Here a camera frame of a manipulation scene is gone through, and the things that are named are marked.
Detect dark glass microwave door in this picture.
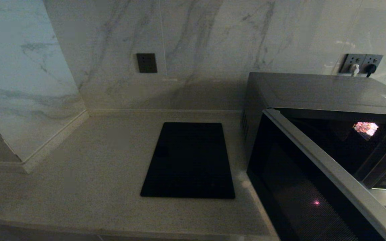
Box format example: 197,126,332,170
247,108,386,241

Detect black induction cooktop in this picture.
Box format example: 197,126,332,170
140,122,235,199

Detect dark single wall socket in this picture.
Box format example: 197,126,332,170
136,53,157,73

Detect grey wall socket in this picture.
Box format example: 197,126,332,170
339,54,365,75
362,55,383,76

